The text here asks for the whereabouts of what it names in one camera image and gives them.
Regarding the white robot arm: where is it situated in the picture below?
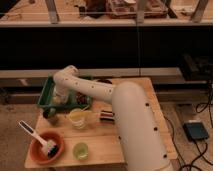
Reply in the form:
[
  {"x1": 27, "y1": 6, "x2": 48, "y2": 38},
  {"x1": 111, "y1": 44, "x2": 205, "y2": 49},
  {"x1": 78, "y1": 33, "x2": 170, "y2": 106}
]
[{"x1": 53, "y1": 65, "x2": 174, "y2": 171}]

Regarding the green plastic tray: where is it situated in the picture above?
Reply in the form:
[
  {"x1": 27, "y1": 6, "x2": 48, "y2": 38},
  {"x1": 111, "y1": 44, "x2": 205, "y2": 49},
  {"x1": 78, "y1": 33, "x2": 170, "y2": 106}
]
[{"x1": 37, "y1": 76, "x2": 92, "y2": 110}]

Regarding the dark brown bowl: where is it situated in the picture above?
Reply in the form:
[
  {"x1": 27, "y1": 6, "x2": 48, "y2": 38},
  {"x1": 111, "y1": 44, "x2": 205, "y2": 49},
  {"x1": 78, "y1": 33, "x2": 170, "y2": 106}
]
[{"x1": 97, "y1": 79, "x2": 113, "y2": 84}]

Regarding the brown pinecone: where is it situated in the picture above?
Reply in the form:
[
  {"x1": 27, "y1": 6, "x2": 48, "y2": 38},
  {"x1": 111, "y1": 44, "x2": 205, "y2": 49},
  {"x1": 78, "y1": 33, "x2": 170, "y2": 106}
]
[{"x1": 76, "y1": 93, "x2": 87, "y2": 105}]

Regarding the black striped block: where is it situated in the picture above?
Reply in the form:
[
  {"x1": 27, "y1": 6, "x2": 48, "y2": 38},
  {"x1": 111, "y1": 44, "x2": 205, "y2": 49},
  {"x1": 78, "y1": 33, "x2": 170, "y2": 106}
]
[{"x1": 100, "y1": 110, "x2": 115, "y2": 122}]

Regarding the yellow measuring cup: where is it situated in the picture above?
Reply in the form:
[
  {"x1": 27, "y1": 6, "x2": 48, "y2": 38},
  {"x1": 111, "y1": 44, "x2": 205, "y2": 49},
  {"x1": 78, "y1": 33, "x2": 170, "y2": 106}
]
[{"x1": 66, "y1": 108, "x2": 92, "y2": 129}]

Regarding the wooden table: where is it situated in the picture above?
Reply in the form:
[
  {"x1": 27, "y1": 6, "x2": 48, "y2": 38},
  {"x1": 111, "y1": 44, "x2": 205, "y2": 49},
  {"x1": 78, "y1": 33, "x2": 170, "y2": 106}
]
[{"x1": 24, "y1": 77, "x2": 178, "y2": 171}]

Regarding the dark green small cup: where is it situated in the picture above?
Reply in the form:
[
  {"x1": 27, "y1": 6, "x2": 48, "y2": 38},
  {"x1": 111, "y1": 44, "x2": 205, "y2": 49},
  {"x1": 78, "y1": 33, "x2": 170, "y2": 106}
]
[{"x1": 43, "y1": 108, "x2": 58, "y2": 125}]

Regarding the green plastic cup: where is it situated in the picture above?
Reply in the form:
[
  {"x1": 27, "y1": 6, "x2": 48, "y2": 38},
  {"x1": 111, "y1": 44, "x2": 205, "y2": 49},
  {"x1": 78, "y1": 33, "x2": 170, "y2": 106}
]
[{"x1": 73, "y1": 142, "x2": 89, "y2": 160}]

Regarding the white dish brush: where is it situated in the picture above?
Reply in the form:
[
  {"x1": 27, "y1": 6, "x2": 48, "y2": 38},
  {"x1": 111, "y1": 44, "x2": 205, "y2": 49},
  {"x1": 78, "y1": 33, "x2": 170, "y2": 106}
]
[{"x1": 19, "y1": 120, "x2": 59, "y2": 158}]

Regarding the orange bowl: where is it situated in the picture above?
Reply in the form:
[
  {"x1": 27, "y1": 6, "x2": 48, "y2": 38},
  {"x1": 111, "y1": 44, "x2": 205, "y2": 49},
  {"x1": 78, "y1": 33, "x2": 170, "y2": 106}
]
[{"x1": 29, "y1": 131, "x2": 65, "y2": 165}]

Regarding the black foot pedal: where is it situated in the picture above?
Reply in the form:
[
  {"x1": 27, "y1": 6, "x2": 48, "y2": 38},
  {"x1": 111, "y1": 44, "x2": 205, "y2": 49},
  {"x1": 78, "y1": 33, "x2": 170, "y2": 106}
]
[{"x1": 183, "y1": 122, "x2": 209, "y2": 141}]

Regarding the black floor cable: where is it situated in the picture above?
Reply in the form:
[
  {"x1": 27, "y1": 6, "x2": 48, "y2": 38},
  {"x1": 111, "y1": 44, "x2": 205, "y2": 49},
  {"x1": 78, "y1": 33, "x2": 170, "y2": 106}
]
[{"x1": 163, "y1": 79, "x2": 213, "y2": 171}]

